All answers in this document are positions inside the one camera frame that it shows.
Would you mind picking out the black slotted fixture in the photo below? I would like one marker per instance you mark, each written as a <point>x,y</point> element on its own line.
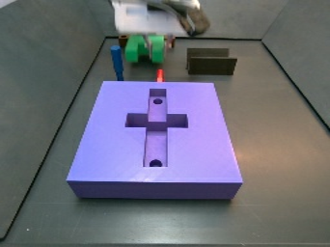
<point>211,61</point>

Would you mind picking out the blue cylindrical peg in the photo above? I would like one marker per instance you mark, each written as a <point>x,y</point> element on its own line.
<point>118,62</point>

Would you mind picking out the green U-shaped block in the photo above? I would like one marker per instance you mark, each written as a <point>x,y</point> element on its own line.
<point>137,48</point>

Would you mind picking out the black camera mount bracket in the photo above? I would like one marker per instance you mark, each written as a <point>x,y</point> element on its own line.
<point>192,16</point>

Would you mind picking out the brown T-shaped block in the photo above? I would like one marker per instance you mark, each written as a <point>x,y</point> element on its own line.
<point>124,40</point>

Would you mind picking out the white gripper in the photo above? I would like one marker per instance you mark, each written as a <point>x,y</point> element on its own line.
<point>148,17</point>

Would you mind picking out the red small peg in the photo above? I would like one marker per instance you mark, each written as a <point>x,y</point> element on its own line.
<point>161,75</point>

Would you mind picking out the purple board with cross slot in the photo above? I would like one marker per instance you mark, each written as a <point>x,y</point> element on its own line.
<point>156,144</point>

